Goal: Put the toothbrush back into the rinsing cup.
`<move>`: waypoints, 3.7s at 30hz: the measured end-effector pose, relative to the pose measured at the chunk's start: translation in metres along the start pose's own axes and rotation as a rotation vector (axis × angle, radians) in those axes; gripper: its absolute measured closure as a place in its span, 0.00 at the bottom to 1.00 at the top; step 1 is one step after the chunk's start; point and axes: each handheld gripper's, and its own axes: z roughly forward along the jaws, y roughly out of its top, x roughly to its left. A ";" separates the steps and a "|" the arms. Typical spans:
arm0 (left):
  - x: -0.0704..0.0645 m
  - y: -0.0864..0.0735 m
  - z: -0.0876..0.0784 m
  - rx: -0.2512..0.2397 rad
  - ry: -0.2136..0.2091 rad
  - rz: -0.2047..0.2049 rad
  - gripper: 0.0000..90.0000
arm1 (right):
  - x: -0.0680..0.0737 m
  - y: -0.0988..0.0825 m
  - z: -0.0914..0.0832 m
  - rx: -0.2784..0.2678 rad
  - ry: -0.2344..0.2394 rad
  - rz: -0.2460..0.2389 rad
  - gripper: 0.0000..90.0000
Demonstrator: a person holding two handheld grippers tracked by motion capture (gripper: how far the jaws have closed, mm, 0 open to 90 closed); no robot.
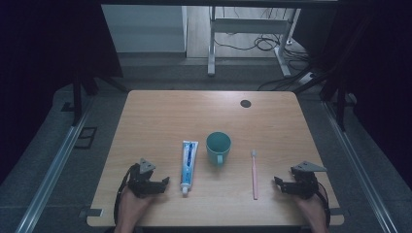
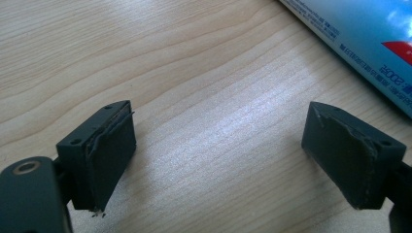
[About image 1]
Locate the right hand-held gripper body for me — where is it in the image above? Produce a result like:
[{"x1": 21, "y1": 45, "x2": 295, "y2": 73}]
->
[{"x1": 289, "y1": 160, "x2": 328, "y2": 200}]

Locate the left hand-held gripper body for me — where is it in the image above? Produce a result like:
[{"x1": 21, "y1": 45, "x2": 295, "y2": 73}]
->
[{"x1": 127, "y1": 157, "x2": 163, "y2": 199}]

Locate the pink toothbrush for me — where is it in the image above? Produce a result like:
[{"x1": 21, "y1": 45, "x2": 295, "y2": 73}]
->
[{"x1": 251, "y1": 149, "x2": 259, "y2": 201}]

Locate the blue white toothpaste tube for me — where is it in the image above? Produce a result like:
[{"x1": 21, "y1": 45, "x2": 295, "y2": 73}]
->
[{"x1": 179, "y1": 140, "x2": 199, "y2": 196}]

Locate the teal cup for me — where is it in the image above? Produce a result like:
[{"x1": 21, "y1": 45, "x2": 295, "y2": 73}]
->
[{"x1": 205, "y1": 130, "x2": 232, "y2": 168}]

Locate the person's left hand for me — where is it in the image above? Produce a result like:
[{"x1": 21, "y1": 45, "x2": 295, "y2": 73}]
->
[{"x1": 117, "y1": 186, "x2": 155, "y2": 227}]

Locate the person's right hand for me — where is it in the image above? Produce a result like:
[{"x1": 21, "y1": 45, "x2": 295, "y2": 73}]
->
[{"x1": 293, "y1": 193, "x2": 328, "y2": 228}]

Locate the black metal stand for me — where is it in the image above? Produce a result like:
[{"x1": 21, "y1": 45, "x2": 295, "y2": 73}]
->
[
  {"x1": 71, "y1": 69, "x2": 130, "y2": 128},
  {"x1": 292, "y1": 62, "x2": 350, "y2": 132}
]

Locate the white power strip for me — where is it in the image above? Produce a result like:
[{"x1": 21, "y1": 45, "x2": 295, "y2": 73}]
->
[{"x1": 297, "y1": 71, "x2": 317, "y2": 86}]

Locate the dark curtain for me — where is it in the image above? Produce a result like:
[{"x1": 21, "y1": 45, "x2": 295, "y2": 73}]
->
[
  {"x1": 292, "y1": 0, "x2": 412, "y2": 192},
  {"x1": 0, "y1": 0, "x2": 124, "y2": 185}
]

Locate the white cabinet panel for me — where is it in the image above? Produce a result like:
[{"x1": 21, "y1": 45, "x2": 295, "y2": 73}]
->
[{"x1": 100, "y1": 4, "x2": 189, "y2": 54}]

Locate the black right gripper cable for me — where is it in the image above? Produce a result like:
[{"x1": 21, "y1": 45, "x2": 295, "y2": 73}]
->
[{"x1": 314, "y1": 181, "x2": 332, "y2": 227}]

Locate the metal floor rail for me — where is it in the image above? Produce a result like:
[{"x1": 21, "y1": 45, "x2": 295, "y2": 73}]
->
[
  {"x1": 321, "y1": 99, "x2": 399, "y2": 233},
  {"x1": 14, "y1": 96, "x2": 95, "y2": 233}
]

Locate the black floor cable bundle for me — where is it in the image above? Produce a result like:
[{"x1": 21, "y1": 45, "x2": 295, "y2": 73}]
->
[{"x1": 213, "y1": 32, "x2": 314, "y2": 71}]

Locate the white desk frame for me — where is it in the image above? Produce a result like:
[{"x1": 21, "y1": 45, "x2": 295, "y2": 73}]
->
[{"x1": 207, "y1": 6, "x2": 302, "y2": 78}]

